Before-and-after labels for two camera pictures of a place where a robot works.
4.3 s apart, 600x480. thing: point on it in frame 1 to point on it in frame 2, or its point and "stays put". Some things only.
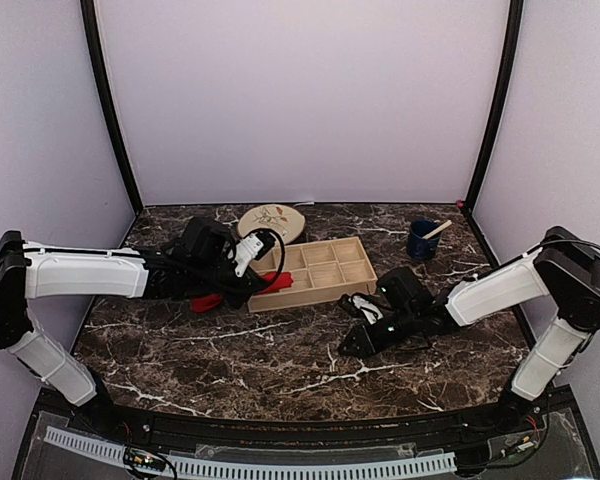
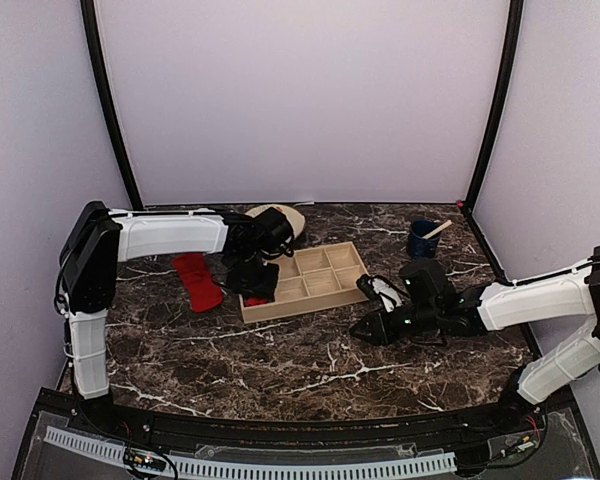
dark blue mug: x=419 y=248 stays put
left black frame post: x=89 y=20 stays put
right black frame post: x=504 y=81 stays put
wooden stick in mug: x=435 y=231 stays put
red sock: x=282 y=281 to x=255 y=301
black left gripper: x=248 y=287 to x=265 y=289
